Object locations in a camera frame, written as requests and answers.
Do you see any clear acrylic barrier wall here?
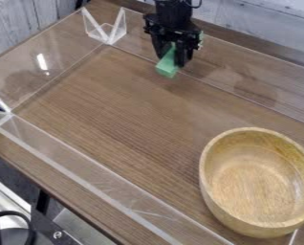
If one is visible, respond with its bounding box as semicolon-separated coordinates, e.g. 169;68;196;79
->
0;2;304;245

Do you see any clear acrylic corner bracket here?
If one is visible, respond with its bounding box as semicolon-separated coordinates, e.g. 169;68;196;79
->
80;8;127;45

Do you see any black cable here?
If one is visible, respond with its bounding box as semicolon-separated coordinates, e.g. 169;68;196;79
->
0;210;37;245

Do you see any brown wooden bowl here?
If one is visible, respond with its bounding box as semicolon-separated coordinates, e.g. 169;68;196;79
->
199;127;304;239

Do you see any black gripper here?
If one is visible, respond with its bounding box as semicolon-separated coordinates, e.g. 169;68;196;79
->
143;0;201;68

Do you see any black table leg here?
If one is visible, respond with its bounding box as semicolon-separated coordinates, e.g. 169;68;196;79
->
36;190;51;214

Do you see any grey metal base plate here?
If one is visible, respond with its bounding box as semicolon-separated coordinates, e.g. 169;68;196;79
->
0;207;83;245

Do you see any green rectangular block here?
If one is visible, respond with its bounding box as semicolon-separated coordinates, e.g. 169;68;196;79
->
156;44;179;78

